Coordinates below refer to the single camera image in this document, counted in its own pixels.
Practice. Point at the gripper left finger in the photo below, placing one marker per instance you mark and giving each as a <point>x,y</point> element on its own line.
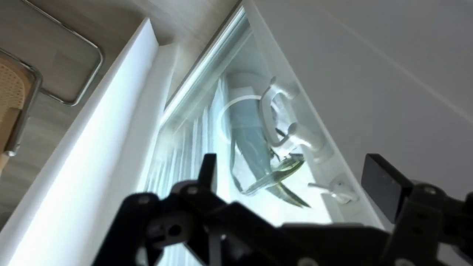
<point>173,221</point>

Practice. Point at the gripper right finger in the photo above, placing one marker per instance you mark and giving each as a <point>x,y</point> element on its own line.
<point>417,214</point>

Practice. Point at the cane chair with chrome frame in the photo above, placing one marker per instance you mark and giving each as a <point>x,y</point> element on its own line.
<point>14,92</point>

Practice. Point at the white sheer curtain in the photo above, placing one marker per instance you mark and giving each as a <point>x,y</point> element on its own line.
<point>184,147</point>

